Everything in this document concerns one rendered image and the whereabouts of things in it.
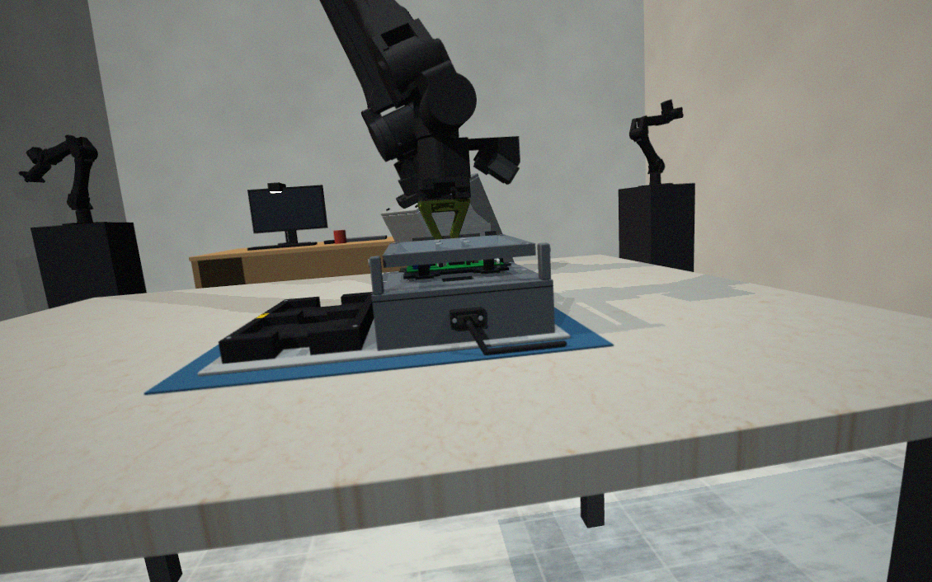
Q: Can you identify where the green circuit board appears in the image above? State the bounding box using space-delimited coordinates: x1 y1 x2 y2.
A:
407 259 504 273

